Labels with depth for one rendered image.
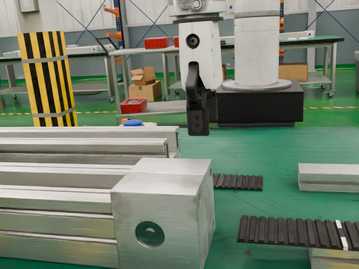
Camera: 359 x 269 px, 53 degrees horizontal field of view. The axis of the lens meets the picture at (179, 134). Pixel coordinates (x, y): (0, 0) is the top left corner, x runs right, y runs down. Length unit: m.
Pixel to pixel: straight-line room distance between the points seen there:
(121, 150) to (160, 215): 0.23
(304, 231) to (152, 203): 0.16
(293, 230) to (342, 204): 0.15
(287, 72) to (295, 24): 2.83
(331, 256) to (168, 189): 0.18
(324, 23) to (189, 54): 7.66
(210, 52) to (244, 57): 0.49
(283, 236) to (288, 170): 0.27
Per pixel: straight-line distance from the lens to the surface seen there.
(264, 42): 0.99
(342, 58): 8.24
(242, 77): 1.01
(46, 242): 0.45
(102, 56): 5.73
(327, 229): 0.43
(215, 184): 0.59
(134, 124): 0.74
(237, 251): 0.44
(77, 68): 9.29
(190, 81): 0.49
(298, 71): 5.36
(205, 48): 0.51
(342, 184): 0.59
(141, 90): 5.62
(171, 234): 0.38
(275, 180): 0.62
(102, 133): 0.67
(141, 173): 0.42
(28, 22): 4.01
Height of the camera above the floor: 1.03
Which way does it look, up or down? 16 degrees down
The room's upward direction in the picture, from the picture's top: 4 degrees counter-clockwise
